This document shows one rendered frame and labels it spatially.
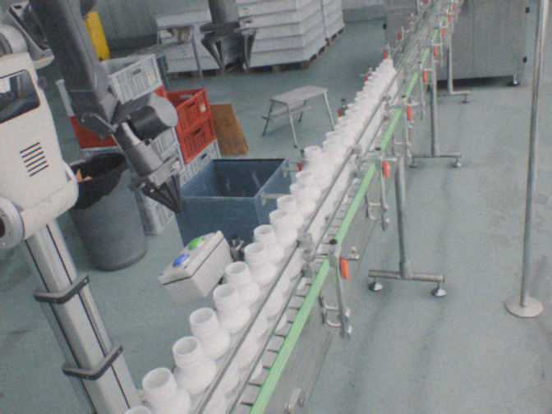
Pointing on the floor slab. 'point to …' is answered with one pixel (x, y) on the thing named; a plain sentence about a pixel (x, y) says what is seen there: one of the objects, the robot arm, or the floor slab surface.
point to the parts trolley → (169, 52)
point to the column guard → (97, 36)
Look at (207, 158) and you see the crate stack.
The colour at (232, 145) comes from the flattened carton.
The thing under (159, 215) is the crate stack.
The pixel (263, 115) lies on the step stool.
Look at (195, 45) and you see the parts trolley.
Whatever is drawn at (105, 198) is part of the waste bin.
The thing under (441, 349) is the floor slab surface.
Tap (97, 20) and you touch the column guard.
